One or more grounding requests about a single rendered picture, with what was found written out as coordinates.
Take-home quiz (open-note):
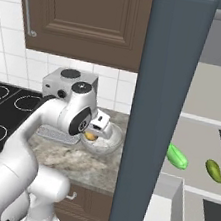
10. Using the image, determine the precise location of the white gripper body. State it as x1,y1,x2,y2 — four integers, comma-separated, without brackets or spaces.
86,117,116,141

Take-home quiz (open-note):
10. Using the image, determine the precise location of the yellow orange mango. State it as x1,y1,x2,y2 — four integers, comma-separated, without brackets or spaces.
83,131,100,143

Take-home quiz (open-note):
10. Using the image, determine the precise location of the clear glass bowl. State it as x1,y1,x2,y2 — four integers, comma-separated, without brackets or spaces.
77,117,127,160

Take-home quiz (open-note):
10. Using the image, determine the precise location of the olive green mango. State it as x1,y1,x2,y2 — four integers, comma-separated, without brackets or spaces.
202,158,221,185

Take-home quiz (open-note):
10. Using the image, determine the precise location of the blue grey fridge door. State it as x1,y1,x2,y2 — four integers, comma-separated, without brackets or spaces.
107,0,221,221

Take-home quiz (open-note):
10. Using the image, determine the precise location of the black hob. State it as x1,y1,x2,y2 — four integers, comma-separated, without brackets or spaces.
0,79,54,167

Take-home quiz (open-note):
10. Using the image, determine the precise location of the grey fridge interior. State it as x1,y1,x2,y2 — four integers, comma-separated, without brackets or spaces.
139,0,221,221

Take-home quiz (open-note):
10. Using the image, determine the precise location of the brown cupboard door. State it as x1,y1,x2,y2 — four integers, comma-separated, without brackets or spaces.
6,0,155,74

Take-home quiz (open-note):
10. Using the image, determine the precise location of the silver drawer handle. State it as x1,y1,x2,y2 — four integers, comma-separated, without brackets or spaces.
64,190,79,202

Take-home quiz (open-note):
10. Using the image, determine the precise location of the silver cupboard door handle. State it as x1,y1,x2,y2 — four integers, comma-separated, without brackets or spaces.
13,0,44,38

